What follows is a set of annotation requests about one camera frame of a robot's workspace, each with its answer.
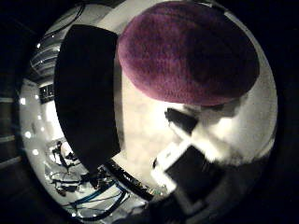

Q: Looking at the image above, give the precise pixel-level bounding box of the purple plush eggplant toy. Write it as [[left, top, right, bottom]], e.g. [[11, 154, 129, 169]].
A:
[[117, 0, 261, 107]]

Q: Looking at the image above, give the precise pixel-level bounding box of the black rectangular container box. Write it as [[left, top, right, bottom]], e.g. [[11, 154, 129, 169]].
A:
[[53, 23, 122, 174]]

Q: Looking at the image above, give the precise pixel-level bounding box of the blue floor cable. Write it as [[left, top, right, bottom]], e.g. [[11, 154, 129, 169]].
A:
[[62, 180, 130, 221]]

